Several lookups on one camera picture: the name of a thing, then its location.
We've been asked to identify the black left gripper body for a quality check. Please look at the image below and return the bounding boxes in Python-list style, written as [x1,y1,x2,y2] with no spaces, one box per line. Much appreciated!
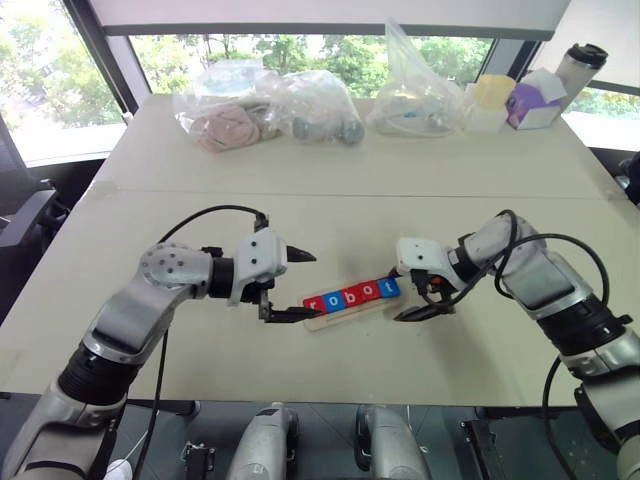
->
[239,278,277,322]

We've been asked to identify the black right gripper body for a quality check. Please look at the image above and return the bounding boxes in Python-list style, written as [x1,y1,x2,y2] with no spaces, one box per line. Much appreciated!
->
[409,268,459,316]

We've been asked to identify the wooden letter tray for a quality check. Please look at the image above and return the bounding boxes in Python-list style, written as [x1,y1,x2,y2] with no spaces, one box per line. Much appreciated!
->
[301,291,404,335]

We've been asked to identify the silver robot leg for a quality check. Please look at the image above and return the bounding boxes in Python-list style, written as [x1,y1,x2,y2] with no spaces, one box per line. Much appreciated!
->
[355,405,431,480]
[229,403,301,480]

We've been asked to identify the plastic bag with gray items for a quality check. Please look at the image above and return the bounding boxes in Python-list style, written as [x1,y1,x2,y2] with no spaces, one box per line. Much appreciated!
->
[272,69,366,147]

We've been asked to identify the plastic bag with pink items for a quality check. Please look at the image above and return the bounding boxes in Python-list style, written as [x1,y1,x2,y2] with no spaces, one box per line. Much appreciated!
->
[172,59,281,155]

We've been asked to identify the tall clear plastic bag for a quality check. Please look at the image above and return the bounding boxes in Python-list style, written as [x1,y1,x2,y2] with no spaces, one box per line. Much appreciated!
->
[366,18,466,137]

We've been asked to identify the yellow lidded plastic container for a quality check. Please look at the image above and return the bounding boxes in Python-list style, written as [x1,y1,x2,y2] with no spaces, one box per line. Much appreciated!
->
[462,74,516,134]

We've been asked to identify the purple and white carton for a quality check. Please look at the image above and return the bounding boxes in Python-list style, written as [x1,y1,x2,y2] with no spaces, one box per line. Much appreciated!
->
[504,68,569,131]

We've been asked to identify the dark equipment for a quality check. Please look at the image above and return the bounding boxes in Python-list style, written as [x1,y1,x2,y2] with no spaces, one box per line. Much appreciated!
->
[617,149,640,206]

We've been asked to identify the black chair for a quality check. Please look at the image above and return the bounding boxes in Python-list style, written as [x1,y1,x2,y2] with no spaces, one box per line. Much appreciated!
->
[0,177,71,251]

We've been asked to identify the white tumbler with black lid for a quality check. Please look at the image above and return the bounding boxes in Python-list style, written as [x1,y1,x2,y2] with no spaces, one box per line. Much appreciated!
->
[554,43,609,114]

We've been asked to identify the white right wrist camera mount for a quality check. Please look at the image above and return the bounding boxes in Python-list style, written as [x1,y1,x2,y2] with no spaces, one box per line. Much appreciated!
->
[395,237,454,279]

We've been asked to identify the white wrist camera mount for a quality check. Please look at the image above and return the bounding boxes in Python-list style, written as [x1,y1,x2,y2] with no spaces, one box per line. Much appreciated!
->
[395,237,454,279]
[227,229,290,307]

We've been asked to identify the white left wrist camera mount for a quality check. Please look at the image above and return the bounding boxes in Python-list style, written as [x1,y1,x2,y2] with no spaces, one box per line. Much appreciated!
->
[227,229,290,307]

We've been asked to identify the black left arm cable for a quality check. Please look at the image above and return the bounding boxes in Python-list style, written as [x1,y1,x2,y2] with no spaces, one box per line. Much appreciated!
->
[134,203,271,474]

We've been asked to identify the small black metal bracket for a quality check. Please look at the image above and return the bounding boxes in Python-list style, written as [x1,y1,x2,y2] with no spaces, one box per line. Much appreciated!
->
[182,439,219,480]

